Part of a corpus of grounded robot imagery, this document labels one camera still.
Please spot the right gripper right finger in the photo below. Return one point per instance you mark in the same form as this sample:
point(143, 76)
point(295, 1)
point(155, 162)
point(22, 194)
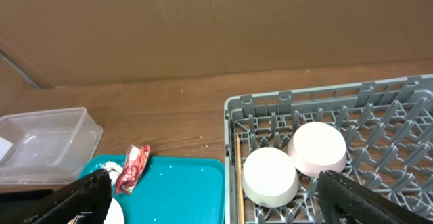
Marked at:
point(342, 200)

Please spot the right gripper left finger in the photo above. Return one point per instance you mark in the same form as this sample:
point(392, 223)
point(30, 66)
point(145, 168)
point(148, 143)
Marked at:
point(91, 194)

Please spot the pink plate with peanut shells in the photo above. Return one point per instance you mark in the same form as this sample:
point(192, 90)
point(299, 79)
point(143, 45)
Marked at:
point(115, 214)

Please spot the white tissue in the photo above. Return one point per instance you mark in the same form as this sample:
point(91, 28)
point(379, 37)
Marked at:
point(114, 170)

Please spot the red snack wrapper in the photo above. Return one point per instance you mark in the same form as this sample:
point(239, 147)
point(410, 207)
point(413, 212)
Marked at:
point(134, 165)

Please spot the pink bowl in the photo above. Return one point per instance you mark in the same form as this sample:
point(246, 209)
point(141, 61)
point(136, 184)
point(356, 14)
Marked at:
point(316, 147)

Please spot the white bowl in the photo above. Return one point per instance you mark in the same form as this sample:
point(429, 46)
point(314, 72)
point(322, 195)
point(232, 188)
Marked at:
point(269, 177)

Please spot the wooden chopstick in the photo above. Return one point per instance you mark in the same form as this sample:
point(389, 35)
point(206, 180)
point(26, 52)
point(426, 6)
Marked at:
point(239, 182)

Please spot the grey dishwasher rack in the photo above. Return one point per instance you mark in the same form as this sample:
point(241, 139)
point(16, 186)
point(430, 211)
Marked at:
point(387, 127)

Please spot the clear plastic bin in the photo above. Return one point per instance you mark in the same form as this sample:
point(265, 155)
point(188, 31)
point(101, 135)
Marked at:
point(49, 147)

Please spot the black rectangular tray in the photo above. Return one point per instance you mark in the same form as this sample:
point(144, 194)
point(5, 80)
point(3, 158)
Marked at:
point(14, 201)

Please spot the teal serving tray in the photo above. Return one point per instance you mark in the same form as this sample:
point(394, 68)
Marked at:
point(177, 190)

